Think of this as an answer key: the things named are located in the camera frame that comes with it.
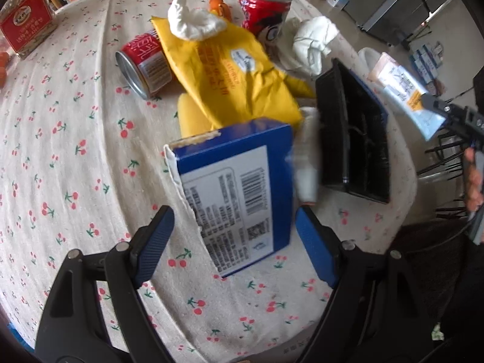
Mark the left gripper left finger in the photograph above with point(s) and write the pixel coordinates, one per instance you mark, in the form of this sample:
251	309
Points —
72	327

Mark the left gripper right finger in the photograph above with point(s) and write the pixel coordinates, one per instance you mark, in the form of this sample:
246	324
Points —
360	282

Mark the white snack wrapper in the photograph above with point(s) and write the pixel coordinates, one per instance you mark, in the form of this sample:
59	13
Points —
400	90

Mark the black plastic tray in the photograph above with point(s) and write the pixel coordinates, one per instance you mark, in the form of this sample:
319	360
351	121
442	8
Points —
352	136

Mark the blue cardboard snack box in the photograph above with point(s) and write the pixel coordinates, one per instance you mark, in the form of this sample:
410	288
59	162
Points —
239	183

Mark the right hand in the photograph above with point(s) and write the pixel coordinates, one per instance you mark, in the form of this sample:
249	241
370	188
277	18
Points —
473	178

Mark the crumpled white paper wad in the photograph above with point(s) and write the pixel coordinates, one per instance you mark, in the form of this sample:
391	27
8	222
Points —
303	45

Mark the cherry print tablecloth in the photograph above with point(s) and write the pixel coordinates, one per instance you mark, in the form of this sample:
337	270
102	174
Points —
82	166

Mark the yellow padded mailer bag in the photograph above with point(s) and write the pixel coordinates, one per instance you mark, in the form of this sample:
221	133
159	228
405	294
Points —
228	79

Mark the upright red soda can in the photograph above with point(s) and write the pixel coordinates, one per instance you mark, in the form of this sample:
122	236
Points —
265	18

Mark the lying red soda can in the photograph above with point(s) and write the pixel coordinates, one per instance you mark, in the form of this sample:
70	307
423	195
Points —
144	65

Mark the crumpled white tissue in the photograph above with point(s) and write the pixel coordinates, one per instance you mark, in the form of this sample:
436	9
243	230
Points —
193	24

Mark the nut jar with red label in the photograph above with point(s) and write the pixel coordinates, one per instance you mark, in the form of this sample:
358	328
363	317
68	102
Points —
25	24

